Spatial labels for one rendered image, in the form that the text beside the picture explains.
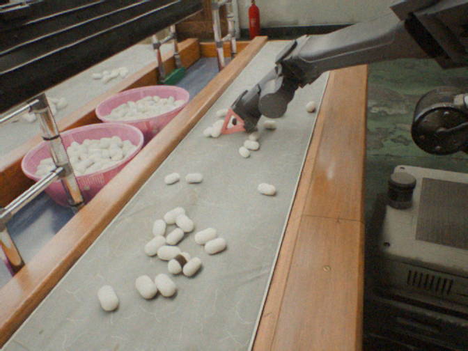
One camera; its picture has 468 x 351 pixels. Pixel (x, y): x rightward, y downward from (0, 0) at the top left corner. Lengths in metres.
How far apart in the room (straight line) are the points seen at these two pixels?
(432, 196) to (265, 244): 0.71
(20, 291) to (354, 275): 0.44
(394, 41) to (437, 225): 0.66
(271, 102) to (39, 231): 0.53
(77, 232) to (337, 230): 0.41
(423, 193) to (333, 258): 0.71
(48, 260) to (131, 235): 0.13
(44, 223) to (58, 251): 0.25
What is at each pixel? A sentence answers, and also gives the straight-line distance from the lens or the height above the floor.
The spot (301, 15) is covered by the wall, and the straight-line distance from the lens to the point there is 5.26.
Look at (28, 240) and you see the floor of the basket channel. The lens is 0.86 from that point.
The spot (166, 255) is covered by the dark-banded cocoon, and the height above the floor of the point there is 0.75.
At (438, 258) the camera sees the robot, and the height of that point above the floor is 0.47.
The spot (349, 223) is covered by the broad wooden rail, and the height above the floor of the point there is 0.76.
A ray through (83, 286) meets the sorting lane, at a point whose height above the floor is 0.74.
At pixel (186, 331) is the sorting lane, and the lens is 0.51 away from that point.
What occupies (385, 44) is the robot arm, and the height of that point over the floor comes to 1.01.
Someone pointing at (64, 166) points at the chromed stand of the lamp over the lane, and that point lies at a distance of 0.69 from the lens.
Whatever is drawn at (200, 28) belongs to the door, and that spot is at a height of 0.15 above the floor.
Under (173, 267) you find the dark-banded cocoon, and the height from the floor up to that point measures 0.76.
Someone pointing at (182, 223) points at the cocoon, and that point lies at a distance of 0.63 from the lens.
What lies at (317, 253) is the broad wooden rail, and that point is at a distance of 0.55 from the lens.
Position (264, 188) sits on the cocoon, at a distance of 0.69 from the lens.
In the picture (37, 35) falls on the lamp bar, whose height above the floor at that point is 1.08.
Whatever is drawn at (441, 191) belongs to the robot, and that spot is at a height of 0.47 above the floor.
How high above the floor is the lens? 1.14
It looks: 32 degrees down
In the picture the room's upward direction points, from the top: 6 degrees counter-clockwise
